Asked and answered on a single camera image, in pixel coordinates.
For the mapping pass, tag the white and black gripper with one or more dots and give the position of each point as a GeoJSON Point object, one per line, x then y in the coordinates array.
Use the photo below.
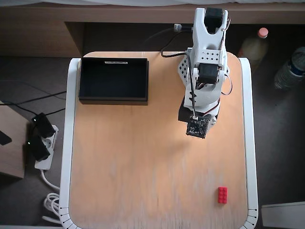
{"type": "Point", "coordinates": [213, 119]}

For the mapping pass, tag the red lego block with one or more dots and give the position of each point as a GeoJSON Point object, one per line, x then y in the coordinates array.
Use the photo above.
{"type": "Point", "coordinates": [222, 194]}

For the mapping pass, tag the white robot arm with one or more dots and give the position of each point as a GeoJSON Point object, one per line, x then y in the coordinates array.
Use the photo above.
{"type": "Point", "coordinates": [205, 95]}

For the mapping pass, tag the black rectangular bin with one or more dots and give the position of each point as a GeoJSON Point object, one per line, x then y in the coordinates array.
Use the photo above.
{"type": "Point", "coordinates": [113, 81]}

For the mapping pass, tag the white label strip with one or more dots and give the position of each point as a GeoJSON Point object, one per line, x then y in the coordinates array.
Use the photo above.
{"type": "Point", "coordinates": [116, 62]}

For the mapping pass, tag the yellow bottle with pink cap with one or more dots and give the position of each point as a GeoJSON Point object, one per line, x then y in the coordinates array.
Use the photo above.
{"type": "Point", "coordinates": [255, 47]}

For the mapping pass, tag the clear plastic water bottle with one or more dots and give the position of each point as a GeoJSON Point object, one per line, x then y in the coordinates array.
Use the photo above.
{"type": "Point", "coordinates": [289, 69]}

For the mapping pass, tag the white power strip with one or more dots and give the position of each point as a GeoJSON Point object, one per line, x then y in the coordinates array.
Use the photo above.
{"type": "Point", "coordinates": [47, 143]}

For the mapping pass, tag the black power adapter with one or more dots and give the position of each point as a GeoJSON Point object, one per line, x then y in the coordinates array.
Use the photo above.
{"type": "Point", "coordinates": [43, 125]}
{"type": "Point", "coordinates": [37, 148]}

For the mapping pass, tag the white box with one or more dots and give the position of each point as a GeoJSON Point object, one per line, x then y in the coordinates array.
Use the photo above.
{"type": "Point", "coordinates": [283, 214]}

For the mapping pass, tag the brown wooden desk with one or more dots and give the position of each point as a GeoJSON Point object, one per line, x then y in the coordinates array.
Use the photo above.
{"type": "Point", "coordinates": [35, 31]}

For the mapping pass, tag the brown wooden box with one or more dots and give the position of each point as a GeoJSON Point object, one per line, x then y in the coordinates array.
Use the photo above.
{"type": "Point", "coordinates": [12, 162]}

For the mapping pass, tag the flat black object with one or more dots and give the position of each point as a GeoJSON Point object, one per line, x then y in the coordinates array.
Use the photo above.
{"type": "Point", "coordinates": [4, 138]}

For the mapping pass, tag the black camera circuit board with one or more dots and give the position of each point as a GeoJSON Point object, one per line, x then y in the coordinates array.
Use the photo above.
{"type": "Point", "coordinates": [196, 127]}

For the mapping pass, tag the white table frame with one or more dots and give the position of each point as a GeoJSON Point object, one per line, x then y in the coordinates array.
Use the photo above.
{"type": "Point", "coordinates": [69, 119]}

